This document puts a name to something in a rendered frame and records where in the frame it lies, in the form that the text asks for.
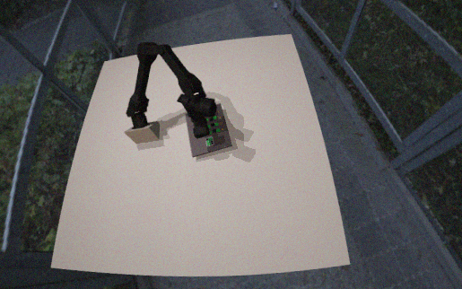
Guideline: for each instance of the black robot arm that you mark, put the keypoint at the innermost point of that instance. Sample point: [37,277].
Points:
[189,84]

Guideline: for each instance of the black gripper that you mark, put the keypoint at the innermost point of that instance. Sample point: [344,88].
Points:
[200,128]

